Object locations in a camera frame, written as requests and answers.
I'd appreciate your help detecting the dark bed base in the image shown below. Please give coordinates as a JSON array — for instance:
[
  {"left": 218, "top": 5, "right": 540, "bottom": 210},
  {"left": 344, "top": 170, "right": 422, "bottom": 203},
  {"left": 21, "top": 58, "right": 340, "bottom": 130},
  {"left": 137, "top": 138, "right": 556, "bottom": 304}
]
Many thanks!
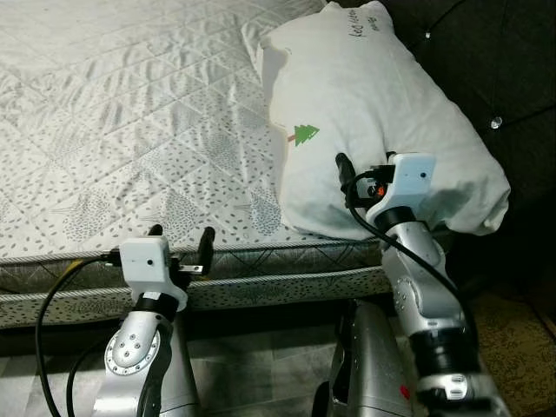
[{"left": 0, "top": 291, "right": 487, "bottom": 348}]

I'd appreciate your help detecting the silver left robot leg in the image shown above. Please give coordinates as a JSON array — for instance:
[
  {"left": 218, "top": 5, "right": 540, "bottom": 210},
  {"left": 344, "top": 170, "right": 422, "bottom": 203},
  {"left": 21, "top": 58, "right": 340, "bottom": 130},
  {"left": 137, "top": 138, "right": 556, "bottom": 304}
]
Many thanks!
[{"left": 139, "top": 308, "right": 202, "bottom": 417}]

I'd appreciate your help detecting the silver robot leg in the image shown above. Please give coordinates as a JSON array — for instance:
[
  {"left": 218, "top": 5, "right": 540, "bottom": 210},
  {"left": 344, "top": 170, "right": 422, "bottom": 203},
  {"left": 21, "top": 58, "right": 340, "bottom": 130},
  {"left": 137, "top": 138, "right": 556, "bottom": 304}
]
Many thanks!
[
  {"left": 311, "top": 300, "right": 420, "bottom": 417},
  {"left": 139, "top": 308, "right": 202, "bottom": 417}
]

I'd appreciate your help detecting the grey quilted mattress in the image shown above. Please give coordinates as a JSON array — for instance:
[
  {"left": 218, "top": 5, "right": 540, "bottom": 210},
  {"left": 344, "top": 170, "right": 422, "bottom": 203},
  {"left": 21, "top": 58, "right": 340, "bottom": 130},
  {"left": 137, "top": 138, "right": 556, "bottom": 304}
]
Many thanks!
[{"left": 0, "top": 0, "right": 466, "bottom": 329}]

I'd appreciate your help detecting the silver right robot leg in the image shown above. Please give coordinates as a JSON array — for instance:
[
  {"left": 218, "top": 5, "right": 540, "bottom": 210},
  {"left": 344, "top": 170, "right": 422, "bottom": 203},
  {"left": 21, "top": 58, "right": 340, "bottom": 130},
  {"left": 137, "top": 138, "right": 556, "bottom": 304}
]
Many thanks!
[{"left": 311, "top": 300, "right": 420, "bottom": 417}]

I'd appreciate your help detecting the dark tufted headboard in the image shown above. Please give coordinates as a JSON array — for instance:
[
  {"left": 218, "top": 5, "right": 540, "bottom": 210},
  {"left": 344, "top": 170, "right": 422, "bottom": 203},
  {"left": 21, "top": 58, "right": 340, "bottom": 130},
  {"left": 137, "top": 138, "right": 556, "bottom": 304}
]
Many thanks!
[{"left": 378, "top": 0, "right": 556, "bottom": 301}]

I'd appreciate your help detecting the brown patterned floor mat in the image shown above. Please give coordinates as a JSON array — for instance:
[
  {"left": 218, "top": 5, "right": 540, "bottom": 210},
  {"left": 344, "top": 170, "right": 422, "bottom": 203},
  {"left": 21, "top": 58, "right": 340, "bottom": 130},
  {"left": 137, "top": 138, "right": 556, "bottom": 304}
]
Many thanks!
[{"left": 469, "top": 291, "right": 556, "bottom": 417}]

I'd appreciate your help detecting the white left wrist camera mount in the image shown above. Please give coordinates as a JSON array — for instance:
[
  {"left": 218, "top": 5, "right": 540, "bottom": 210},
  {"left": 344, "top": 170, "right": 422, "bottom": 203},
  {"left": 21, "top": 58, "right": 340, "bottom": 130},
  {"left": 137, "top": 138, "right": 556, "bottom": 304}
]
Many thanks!
[{"left": 119, "top": 236, "right": 189, "bottom": 311}]

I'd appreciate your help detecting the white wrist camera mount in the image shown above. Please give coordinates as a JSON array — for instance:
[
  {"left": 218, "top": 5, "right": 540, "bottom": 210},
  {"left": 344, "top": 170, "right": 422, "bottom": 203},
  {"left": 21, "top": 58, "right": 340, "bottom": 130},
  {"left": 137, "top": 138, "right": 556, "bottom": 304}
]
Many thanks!
[
  {"left": 382, "top": 153, "right": 436, "bottom": 211},
  {"left": 119, "top": 236, "right": 189, "bottom": 311}
]

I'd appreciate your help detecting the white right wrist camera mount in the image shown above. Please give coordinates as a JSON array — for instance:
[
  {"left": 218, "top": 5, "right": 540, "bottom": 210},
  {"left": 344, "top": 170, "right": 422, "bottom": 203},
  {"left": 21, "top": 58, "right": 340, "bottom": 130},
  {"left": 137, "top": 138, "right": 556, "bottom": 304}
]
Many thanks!
[{"left": 382, "top": 153, "right": 436, "bottom": 211}]

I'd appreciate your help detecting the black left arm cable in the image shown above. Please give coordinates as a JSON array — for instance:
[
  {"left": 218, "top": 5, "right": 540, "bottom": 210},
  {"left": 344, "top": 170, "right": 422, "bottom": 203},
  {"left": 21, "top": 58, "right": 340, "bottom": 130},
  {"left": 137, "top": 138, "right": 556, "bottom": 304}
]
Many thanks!
[{"left": 35, "top": 250, "right": 122, "bottom": 417}]

